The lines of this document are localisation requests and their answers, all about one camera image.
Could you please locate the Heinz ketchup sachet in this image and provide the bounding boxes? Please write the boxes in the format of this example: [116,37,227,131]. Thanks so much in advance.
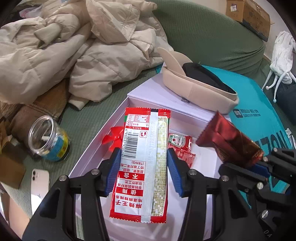
[168,133,192,152]
[168,145,196,168]

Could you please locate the long red white snack packet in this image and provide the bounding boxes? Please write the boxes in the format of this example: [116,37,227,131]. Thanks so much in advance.
[109,108,171,223]

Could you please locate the dark red Kisses packet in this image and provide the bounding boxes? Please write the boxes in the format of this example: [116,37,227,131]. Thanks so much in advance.
[196,112,264,168]

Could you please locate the white gift box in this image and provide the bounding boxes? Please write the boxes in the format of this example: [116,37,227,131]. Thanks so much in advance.
[68,66,234,241]

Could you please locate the white tissue and plastic pack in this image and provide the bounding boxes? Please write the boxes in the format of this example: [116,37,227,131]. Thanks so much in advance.
[285,128,296,149]

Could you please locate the teal POIZON bubble mailer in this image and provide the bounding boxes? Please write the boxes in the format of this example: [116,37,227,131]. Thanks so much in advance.
[199,64,295,207]

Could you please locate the clear plastic jar blue label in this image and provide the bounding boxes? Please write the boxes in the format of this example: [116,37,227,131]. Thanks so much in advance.
[28,115,70,162]

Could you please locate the white smartphone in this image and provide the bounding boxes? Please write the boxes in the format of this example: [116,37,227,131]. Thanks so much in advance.
[31,169,50,199]

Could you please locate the dark blue folded garment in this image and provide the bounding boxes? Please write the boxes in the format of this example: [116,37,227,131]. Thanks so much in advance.
[276,82,295,119]

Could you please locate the small brown cardboard box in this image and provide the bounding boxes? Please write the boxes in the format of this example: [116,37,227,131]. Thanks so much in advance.
[1,118,26,189]

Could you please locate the person's knee beige trousers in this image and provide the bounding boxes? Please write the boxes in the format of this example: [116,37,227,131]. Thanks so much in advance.
[1,193,30,238]

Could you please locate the beige puffer jacket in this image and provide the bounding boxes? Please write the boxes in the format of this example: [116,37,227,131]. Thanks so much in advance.
[1,1,171,109]

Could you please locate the cardboard box on sofa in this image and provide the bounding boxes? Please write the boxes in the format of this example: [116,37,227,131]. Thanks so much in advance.
[226,0,271,42]

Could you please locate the brown corduroy garment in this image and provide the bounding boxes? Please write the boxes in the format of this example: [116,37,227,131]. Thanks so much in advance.
[1,78,70,145]

